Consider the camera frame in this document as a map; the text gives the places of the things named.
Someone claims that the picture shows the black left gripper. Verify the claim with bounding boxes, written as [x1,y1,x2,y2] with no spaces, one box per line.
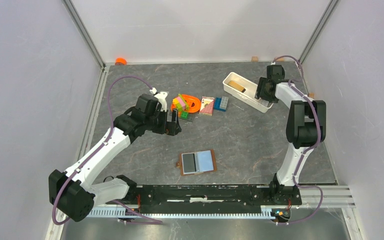
[145,106,181,136]

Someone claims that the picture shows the white rectangular plastic tray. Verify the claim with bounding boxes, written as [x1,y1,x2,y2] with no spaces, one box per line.
[222,72,273,113]

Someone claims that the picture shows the grey card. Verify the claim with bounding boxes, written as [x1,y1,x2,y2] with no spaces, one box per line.
[181,153,197,174]

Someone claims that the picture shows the brown leather card holder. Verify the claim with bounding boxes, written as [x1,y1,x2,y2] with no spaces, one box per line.
[175,149,218,176]

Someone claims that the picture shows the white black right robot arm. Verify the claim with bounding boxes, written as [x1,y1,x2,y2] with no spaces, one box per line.
[255,63,327,204]

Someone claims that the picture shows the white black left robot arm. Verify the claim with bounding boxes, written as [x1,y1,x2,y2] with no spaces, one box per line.
[48,91,181,225]

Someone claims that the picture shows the stack of white cards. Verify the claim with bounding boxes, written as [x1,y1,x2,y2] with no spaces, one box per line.
[261,100,273,109]

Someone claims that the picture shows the tan card in tray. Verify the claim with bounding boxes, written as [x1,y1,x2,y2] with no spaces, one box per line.
[227,80,246,93]

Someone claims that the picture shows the red playing card box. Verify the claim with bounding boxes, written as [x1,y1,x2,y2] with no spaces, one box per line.
[199,96,215,116]

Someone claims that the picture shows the green building block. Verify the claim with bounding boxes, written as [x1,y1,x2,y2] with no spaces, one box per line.
[179,111,189,120]

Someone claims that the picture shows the dark grey block baseplate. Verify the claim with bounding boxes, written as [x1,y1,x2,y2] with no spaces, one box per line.
[178,111,196,122]

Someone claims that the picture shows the pink yellow green block stack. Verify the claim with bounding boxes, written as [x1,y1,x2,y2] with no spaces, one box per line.
[172,94,190,112]

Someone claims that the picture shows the blue grey building block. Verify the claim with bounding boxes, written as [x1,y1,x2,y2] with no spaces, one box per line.
[213,96,229,112]

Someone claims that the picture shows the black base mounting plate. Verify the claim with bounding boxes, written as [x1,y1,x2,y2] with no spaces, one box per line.
[120,184,302,215]

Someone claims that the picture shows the orange tape roll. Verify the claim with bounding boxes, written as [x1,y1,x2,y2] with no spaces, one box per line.
[114,57,127,66]

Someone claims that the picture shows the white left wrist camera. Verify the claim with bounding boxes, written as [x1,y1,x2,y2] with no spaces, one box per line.
[150,88,168,112]

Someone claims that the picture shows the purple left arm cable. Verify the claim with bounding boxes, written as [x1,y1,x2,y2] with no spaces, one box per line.
[52,75,163,226]

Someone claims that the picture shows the white slotted cable duct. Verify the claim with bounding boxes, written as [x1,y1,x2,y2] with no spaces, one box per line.
[85,206,279,220]

